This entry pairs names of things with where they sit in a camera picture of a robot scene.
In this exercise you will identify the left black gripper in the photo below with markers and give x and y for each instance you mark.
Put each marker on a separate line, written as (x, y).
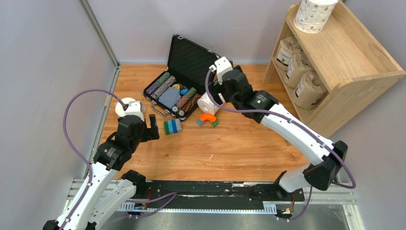
(152, 132)

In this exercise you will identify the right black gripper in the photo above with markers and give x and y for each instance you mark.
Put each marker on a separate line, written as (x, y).
(216, 89)

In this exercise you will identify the brown roll front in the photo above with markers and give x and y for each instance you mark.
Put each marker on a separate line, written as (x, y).
(298, 66)

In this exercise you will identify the brown roll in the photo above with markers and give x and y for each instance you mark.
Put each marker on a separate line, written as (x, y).
(309, 92)
(286, 49)
(298, 66)

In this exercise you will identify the patterned paper roll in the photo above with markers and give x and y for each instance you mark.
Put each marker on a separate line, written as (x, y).
(206, 105)
(312, 15)

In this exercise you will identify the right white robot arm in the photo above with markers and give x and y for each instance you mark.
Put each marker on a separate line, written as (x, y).
(326, 164)

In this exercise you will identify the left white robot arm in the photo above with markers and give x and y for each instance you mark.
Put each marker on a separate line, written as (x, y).
(89, 210)

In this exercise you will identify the wooden shelf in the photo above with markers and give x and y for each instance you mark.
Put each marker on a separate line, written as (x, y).
(353, 66)

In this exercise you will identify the green blue block toy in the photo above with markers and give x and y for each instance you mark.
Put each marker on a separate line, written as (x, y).
(172, 126)

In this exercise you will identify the patterned paper roll lying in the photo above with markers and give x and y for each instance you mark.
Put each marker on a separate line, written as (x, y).
(206, 105)

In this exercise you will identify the orange curved toy piece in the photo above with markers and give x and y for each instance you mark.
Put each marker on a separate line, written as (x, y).
(207, 117)

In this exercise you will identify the white toilet paper roll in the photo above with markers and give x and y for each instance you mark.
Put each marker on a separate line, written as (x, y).
(119, 110)

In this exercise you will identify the black poker chip case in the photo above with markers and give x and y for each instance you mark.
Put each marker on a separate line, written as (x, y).
(188, 62)

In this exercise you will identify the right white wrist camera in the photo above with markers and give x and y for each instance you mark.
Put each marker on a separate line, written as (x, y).
(221, 66)

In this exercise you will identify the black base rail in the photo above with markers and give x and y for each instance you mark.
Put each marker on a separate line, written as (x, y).
(214, 195)

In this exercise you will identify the aluminium frame post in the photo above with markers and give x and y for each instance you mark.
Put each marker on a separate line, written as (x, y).
(99, 32)

